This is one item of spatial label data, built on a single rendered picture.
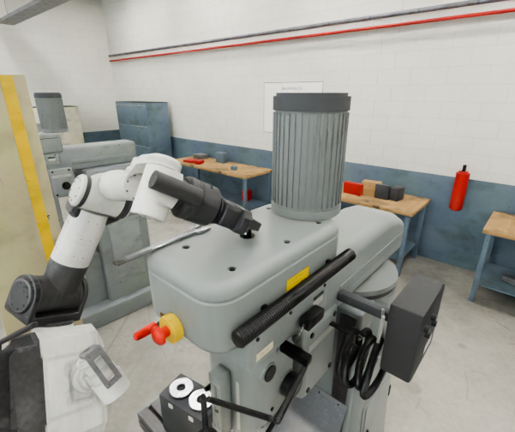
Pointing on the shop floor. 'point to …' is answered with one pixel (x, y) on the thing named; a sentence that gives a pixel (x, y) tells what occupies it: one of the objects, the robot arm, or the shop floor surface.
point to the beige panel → (8, 187)
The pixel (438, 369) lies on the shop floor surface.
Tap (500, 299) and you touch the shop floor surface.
